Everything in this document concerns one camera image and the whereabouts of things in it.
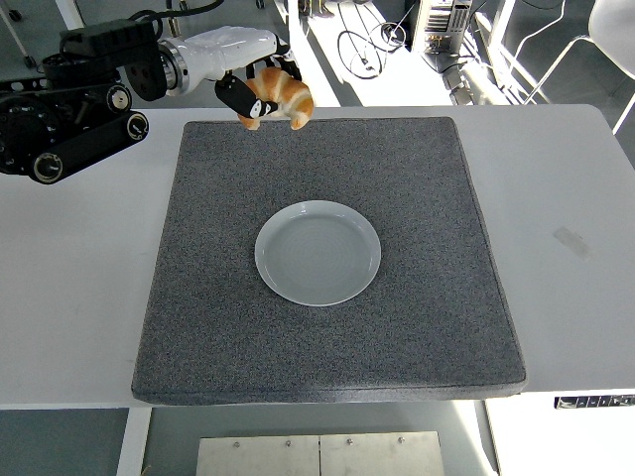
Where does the silver computer tower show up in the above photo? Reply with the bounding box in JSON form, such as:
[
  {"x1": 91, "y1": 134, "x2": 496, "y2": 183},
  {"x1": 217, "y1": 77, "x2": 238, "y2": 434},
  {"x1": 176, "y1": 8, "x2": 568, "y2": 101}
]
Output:
[{"x1": 410, "y1": 0, "x2": 475, "y2": 55}]

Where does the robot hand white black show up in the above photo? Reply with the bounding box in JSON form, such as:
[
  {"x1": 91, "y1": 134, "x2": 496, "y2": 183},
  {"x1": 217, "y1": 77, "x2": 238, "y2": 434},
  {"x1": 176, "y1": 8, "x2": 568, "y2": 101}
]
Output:
[{"x1": 181, "y1": 25, "x2": 305, "y2": 120}]

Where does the round pale grey plate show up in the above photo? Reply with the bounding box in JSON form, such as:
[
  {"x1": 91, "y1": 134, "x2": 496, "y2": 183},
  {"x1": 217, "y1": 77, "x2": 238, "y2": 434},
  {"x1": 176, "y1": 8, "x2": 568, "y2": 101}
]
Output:
[{"x1": 254, "y1": 198, "x2": 383, "y2": 307}]

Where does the black looped floor cable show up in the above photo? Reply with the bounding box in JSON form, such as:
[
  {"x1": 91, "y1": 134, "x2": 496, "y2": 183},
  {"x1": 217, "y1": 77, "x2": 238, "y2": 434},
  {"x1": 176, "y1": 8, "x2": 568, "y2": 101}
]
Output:
[{"x1": 337, "y1": 22, "x2": 398, "y2": 80}]

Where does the white upright frame post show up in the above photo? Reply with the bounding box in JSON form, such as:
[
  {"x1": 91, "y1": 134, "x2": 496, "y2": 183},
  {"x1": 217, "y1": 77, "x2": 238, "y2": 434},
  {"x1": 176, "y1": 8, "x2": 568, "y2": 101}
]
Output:
[{"x1": 273, "y1": 0, "x2": 305, "y2": 56}]

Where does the white chair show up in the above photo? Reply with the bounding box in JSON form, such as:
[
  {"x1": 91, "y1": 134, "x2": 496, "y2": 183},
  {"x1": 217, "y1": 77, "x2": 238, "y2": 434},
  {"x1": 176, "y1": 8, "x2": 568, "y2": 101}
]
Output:
[{"x1": 513, "y1": 0, "x2": 635, "y2": 135}]

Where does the table control panel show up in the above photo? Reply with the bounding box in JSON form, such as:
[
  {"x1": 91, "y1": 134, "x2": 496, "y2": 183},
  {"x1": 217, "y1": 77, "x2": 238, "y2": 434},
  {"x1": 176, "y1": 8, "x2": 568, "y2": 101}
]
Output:
[{"x1": 554, "y1": 394, "x2": 635, "y2": 411}]

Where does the white desk leg with foot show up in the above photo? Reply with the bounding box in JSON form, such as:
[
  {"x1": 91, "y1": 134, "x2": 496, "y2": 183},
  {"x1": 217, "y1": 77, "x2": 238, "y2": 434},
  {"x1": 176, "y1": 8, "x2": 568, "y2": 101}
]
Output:
[{"x1": 54, "y1": 0, "x2": 85, "y2": 21}]

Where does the golden croissant bread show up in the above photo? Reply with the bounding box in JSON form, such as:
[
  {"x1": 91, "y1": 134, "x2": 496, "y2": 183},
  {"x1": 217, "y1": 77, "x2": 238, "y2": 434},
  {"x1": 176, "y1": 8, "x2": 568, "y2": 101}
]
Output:
[{"x1": 236, "y1": 65, "x2": 316, "y2": 132}]

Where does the white table leg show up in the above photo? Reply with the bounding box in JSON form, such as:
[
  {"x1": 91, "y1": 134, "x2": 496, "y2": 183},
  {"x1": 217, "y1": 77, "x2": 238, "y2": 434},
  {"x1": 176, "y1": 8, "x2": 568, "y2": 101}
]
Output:
[{"x1": 115, "y1": 406, "x2": 154, "y2": 476}]

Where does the thin leg with caster wheel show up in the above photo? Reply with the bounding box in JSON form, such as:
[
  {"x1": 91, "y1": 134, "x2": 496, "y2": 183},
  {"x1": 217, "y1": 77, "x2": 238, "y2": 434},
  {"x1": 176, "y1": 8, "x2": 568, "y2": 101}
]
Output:
[{"x1": 0, "y1": 7, "x2": 39, "y2": 69}]

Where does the grey metal plate with screws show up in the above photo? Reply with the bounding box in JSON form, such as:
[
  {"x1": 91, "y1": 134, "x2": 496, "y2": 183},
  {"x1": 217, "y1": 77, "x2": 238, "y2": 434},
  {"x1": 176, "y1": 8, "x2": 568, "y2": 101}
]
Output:
[{"x1": 194, "y1": 430, "x2": 446, "y2": 476}]

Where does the grey speckled mat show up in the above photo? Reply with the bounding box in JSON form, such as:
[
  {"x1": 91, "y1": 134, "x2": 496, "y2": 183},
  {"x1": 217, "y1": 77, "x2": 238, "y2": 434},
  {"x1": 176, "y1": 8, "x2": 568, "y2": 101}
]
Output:
[{"x1": 130, "y1": 116, "x2": 527, "y2": 404}]

